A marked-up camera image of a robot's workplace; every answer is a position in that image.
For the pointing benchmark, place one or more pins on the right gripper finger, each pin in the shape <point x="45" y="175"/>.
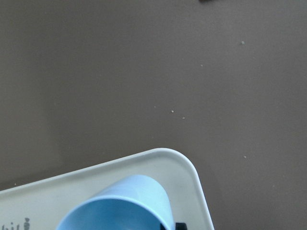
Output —
<point x="180" y="226"/>

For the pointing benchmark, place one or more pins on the blue cup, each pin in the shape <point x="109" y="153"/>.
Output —
<point x="137" y="202"/>

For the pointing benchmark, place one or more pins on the beige rabbit tray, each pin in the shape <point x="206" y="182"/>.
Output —
<point x="43" y="204"/>

